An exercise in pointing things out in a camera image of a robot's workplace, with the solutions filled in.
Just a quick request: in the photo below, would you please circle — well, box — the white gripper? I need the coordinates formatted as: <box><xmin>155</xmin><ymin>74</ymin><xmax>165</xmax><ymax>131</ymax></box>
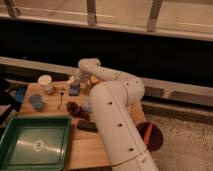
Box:
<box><xmin>67</xmin><ymin>69</ymin><xmax>91</xmax><ymax>90</ymax></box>

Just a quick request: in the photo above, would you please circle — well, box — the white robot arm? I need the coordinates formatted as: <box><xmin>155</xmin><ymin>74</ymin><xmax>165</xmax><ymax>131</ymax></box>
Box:
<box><xmin>76</xmin><ymin>58</ymin><xmax>159</xmax><ymax>171</ymax></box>

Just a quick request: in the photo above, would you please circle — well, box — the purple bowl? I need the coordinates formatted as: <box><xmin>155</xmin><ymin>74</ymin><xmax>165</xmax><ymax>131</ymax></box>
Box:
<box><xmin>137</xmin><ymin>122</ymin><xmax>163</xmax><ymax>151</ymax></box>

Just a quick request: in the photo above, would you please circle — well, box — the yellow cup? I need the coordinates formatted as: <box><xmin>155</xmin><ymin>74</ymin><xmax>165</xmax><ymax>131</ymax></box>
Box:
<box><xmin>90</xmin><ymin>76</ymin><xmax>100</xmax><ymax>85</ymax></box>

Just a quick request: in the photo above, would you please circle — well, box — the blue grey cloth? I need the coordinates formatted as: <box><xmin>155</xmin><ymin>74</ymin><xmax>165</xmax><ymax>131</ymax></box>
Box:
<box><xmin>81</xmin><ymin>102</ymin><xmax>92</xmax><ymax>113</ymax></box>

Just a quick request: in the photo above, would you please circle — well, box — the white cup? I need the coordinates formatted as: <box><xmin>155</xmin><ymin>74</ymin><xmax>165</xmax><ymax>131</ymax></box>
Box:
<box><xmin>38</xmin><ymin>75</ymin><xmax>54</xmax><ymax>94</ymax></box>

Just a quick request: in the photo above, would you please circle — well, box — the black rectangular block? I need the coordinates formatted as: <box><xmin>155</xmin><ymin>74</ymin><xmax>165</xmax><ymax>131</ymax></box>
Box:
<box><xmin>77</xmin><ymin>120</ymin><xmax>98</xmax><ymax>132</ymax></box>

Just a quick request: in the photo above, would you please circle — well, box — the blue object at table edge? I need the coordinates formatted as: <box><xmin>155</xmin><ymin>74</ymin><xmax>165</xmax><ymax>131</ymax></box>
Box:
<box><xmin>14</xmin><ymin>87</ymin><xmax>26</xmax><ymax>103</ymax></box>

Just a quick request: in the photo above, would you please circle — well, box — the black equipment at left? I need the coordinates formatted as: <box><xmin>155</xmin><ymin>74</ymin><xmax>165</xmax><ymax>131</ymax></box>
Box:
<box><xmin>0</xmin><ymin>68</ymin><xmax>20</xmax><ymax>135</ymax></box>

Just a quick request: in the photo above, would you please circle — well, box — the green plastic tray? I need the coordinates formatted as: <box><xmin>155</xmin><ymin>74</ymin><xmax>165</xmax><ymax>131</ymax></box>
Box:
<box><xmin>0</xmin><ymin>116</ymin><xmax>71</xmax><ymax>171</ymax></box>

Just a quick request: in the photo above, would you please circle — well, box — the orange carrot stick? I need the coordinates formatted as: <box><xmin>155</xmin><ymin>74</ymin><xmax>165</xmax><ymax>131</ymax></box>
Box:
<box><xmin>144</xmin><ymin>123</ymin><xmax>153</xmax><ymax>145</ymax></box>

